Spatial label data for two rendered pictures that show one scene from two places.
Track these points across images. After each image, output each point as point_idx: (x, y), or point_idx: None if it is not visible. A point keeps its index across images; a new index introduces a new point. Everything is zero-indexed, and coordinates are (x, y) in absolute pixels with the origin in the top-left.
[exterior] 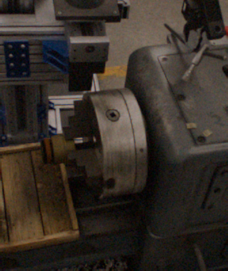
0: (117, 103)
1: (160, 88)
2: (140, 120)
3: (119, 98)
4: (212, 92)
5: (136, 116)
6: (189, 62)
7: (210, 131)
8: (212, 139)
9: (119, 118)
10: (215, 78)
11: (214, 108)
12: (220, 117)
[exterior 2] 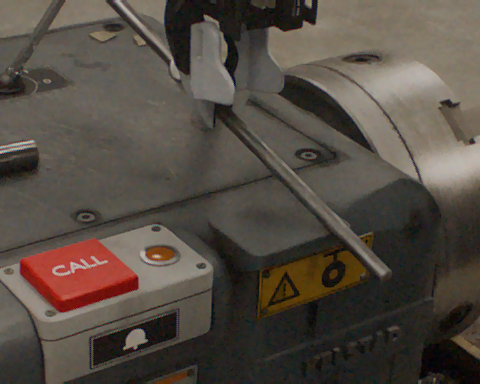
0: (369, 74)
1: (273, 96)
2: (285, 70)
3: (371, 86)
4: (113, 106)
5: (302, 68)
6: (219, 160)
7: (96, 38)
8: (84, 30)
9: (341, 59)
10: (115, 137)
11: (96, 77)
12: (73, 65)
